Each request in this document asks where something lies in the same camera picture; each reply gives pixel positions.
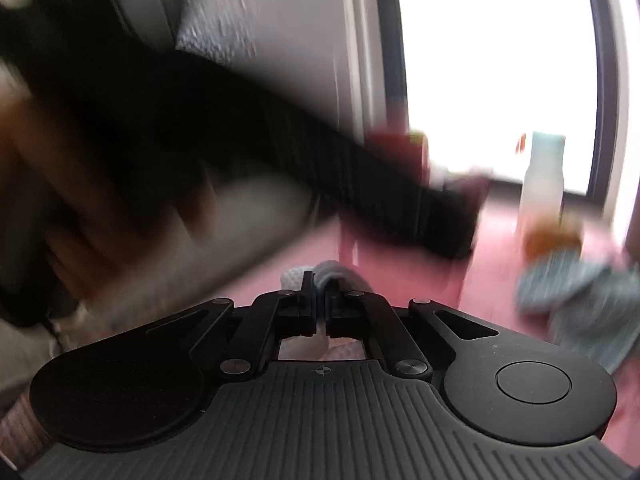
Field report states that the white paper towel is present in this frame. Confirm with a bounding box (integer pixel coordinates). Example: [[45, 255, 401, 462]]
[[279, 260, 372, 361]]

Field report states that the pink water bottle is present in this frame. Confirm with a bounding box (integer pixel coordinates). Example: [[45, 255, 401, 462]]
[[339, 127, 494, 306]]

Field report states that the pink cartoon blanket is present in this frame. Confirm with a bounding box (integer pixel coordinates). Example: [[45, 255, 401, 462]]
[[224, 209, 639, 478]]

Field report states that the yellow red apple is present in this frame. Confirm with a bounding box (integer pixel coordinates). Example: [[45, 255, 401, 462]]
[[522, 214, 584, 263]]

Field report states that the frosted mint bottle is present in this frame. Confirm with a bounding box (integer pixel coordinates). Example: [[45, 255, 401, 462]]
[[518, 132, 565, 236]]

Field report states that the teal striped cloth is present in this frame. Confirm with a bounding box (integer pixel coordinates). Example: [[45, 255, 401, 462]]
[[515, 249, 639, 374]]

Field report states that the black window frame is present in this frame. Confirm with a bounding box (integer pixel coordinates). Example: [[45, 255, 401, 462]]
[[388, 0, 620, 204]]

